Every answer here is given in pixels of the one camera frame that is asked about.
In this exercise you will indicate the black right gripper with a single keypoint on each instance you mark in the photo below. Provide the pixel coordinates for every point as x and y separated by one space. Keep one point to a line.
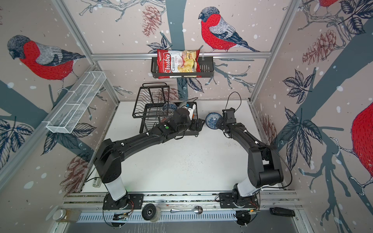
220 120

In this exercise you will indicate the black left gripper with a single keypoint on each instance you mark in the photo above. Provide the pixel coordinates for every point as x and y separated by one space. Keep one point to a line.
195 128

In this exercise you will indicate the blue floral white bowl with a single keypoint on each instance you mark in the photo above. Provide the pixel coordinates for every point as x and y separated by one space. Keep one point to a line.
212 120

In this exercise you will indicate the blue triangle patterned bowl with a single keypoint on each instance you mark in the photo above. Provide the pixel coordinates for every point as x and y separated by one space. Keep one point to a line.
169 108

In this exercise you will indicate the black wire dish rack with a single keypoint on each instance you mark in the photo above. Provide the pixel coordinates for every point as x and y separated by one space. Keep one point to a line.
149 102

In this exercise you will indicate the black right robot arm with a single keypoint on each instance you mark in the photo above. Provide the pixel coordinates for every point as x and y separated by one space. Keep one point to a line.
264 167

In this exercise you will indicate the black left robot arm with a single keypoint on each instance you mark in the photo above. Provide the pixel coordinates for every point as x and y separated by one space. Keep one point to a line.
110 155

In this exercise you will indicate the red cassava chips bag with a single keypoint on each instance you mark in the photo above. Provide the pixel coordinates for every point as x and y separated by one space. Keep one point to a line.
170 62

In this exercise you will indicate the metal spoon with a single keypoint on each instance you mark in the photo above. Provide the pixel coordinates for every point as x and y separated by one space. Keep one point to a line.
197 210

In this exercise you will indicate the black remote device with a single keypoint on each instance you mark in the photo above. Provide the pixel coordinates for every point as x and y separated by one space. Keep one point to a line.
279 211

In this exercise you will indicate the glass jar metal lid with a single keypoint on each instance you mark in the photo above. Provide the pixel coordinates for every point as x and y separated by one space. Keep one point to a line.
66 215

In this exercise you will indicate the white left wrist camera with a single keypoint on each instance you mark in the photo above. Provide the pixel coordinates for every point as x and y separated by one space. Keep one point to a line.
190 106

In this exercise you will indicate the dark wall shelf basket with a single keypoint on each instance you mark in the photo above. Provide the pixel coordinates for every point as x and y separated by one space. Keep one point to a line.
203 68

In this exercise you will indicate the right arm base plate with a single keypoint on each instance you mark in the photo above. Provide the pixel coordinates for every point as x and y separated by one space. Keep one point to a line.
227 201

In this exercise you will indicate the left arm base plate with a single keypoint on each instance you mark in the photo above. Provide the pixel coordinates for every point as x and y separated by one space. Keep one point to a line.
131 201

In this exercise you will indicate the white wire mesh basket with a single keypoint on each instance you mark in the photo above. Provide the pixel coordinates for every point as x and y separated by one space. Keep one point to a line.
67 117

